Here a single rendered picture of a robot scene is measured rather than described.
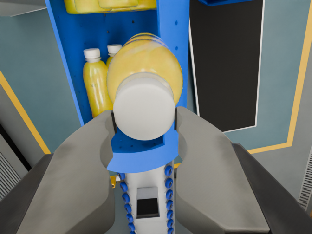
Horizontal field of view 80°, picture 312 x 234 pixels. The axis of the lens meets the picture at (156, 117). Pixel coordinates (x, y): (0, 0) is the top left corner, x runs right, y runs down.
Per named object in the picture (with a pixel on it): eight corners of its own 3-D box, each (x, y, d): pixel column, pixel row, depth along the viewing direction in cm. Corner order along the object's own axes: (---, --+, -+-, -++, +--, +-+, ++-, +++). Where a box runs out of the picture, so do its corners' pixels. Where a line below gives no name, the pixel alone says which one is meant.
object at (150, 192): (137, 191, 91) (136, 222, 77) (136, 185, 89) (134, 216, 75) (158, 190, 91) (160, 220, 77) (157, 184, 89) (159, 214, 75)
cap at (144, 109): (140, 62, 12) (139, 68, 10) (183, 99, 13) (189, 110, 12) (105, 105, 13) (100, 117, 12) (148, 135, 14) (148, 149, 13)
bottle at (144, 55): (142, 21, 27) (135, 23, 11) (177, 54, 30) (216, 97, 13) (113, 59, 29) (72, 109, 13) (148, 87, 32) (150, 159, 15)
